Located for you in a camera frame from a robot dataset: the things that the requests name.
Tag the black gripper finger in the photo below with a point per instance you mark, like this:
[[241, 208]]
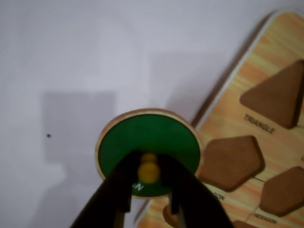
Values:
[[190, 194], [114, 190]]

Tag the green circle piece yellow pin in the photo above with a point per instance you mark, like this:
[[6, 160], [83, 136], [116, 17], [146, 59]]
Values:
[[147, 133]]

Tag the wooden shapes puzzle board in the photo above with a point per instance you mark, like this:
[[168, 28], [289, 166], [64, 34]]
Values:
[[237, 133]]

